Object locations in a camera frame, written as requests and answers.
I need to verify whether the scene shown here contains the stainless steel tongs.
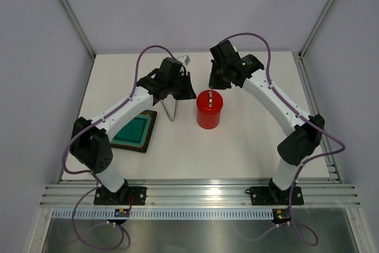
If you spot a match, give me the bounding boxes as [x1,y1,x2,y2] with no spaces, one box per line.
[160,95,178,123]

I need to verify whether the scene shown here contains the red lid with metal handle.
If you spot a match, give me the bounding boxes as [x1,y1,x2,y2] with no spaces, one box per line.
[196,89,223,115]

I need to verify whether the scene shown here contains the red cylindrical canister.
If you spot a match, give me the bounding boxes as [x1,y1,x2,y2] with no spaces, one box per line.
[196,99,223,129]

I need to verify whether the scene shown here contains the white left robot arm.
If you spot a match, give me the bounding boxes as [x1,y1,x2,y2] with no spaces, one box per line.
[69,56,197,204]

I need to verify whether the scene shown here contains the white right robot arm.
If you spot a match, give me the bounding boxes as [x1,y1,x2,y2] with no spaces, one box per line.
[208,40,325,205]

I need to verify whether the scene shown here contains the black green square plate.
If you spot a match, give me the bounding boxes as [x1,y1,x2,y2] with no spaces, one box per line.
[111,110,158,153]

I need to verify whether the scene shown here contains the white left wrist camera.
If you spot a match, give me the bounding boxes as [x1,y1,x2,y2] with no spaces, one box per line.
[177,55,191,66]

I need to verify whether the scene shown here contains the aluminium mounting rail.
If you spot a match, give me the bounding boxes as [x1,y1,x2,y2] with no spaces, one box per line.
[40,179,361,208]

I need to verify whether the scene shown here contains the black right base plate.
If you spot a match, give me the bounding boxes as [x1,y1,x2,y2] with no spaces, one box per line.
[245,186,304,206]

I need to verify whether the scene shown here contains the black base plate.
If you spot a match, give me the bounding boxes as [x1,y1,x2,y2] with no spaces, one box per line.
[245,186,304,206]
[94,186,147,206]

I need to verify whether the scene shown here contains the left aluminium frame post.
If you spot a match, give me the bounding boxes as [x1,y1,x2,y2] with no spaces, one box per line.
[58,0,96,62]

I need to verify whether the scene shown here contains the aluminium frame post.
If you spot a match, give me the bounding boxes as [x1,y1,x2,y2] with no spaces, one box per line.
[58,0,96,62]
[298,0,337,60]

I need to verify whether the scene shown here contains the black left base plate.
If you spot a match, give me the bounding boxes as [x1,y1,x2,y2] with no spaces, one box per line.
[94,186,147,206]

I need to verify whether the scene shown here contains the right aluminium frame post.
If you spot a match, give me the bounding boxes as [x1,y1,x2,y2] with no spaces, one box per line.
[298,0,337,60]

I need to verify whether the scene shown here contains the white slotted cable duct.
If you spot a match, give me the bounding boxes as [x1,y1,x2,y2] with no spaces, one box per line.
[52,207,274,220]

